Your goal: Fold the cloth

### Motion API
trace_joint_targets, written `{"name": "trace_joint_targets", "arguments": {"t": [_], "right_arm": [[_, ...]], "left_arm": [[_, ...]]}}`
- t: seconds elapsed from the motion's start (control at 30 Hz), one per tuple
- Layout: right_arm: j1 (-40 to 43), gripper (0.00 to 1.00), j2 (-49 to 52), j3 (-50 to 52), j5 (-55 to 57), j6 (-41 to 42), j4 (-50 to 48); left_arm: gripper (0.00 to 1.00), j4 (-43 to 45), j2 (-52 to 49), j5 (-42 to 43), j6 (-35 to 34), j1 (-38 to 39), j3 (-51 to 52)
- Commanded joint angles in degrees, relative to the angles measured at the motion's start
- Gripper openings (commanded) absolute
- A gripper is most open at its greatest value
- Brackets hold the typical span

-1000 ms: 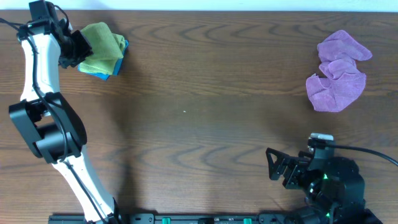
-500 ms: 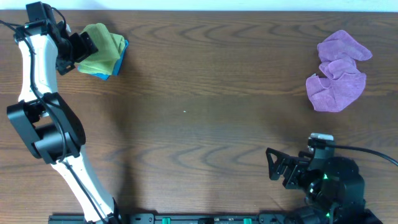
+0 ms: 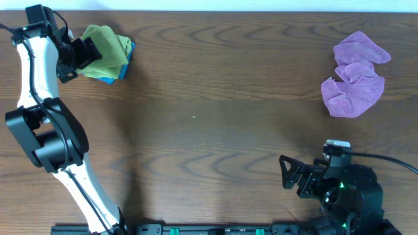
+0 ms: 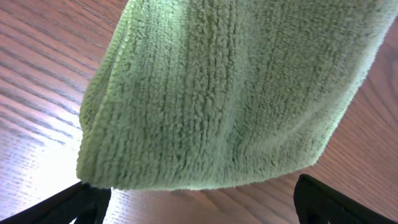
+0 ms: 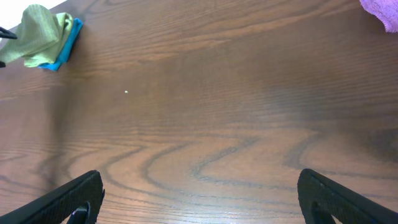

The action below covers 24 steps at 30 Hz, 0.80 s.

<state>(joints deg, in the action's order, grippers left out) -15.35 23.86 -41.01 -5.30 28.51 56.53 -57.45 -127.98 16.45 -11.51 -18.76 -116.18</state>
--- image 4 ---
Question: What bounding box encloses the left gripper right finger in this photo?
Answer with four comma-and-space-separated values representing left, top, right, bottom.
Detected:
294, 174, 397, 224

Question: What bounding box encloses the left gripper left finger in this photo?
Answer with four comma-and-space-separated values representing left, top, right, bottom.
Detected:
1, 182, 111, 224

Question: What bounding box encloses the green cloth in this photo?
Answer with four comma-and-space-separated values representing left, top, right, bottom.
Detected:
76, 0, 397, 190

